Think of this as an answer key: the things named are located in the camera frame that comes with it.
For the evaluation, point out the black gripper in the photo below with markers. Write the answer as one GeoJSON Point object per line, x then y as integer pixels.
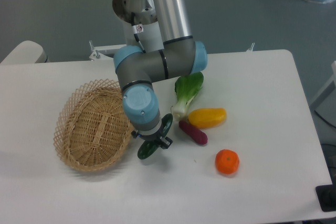
{"type": "Point", "coordinates": [153, 135]}

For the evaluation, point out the dark green cucumber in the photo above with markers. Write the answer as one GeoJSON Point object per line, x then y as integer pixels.
{"type": "Point", "coordinates": [148, 148]}

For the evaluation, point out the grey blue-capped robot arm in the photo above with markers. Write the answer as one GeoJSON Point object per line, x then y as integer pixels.
{"type": "Point", "coordinates": [137, 70]}

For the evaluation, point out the purple sweet potato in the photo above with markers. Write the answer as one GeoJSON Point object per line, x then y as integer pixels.
{"type": "Point", "coordinates": [194, 133]}

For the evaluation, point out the yellow bell pepper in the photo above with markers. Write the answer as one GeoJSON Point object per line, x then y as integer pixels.
{"type": "Point", "coordinates": [207, 117]}

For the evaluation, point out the green bok choy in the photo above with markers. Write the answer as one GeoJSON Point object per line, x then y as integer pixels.
{"type": "Point", "coordinates": [186, 89]}

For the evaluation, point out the orange tangerine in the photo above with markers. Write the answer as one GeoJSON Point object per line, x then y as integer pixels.
{"type": "Point", "coordinates": [227, 161]}

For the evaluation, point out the woven wicker basket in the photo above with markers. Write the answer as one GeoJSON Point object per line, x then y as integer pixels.
{"type": "Point", "coordinates": [92, 132]}

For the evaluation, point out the white chair armrest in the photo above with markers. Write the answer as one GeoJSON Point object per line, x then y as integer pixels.
{"type": "Point", "coordinates": [27, 52]}

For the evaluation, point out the black device at edge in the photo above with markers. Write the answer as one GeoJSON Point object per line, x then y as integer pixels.
{"type": "Point", "coordinates": [326, 197]}

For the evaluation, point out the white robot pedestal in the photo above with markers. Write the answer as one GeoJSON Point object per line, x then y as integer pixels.
{"type": "Point", "coordinates": [140, 28]}

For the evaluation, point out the white table leg frame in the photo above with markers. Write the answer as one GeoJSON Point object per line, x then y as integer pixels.
{"type": "Point", "coordinates": [322, 94]}

